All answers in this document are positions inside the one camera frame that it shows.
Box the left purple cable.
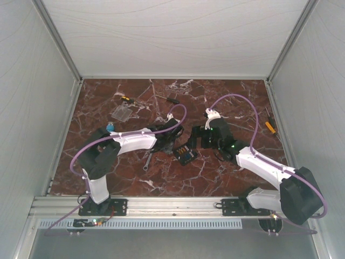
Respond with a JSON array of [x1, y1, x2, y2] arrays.
[[43, 104, 188, 237]]

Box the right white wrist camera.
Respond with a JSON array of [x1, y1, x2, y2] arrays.
[[205, 108, 221, 130]]

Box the silver combination wrench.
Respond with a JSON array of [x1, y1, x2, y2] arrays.
[[143, 153, 153, 171]]

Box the yellow black small screwdriver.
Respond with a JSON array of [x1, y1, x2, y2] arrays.
[[121, 96, 135, 104]]

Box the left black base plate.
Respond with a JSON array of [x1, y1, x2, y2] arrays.
[[78, 197, 128, 216]]

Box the thin black screwdriver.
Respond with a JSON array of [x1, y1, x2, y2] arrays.
[[265, 107, 275, 128]]

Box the orange handle screwdriver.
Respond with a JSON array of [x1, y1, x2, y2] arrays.
[[265, 121, 277, 135]]

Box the clear plastic fuse box lid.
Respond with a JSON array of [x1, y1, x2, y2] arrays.
[[112, 106, 133, 122]]

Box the black handle screwdriver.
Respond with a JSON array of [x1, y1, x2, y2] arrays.
[[156, 95, 180, 104]]

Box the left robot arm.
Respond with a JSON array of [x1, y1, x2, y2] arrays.
[[77, 118, 183, 215]]

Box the black fuse box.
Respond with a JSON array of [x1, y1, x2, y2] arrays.
[[173, 144, 198, 166]]

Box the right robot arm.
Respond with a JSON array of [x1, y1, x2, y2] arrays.
[[188, 118, 327, 225]]

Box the grey slotted cable duct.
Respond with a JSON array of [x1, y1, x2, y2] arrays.
[[38, 218, 243, 230]]

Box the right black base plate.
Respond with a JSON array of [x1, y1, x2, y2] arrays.
[[214, 199, 270, 216]]

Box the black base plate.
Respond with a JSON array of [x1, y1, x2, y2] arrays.
[[78, 197, 128, 216], [214, 199, 270, 216]]

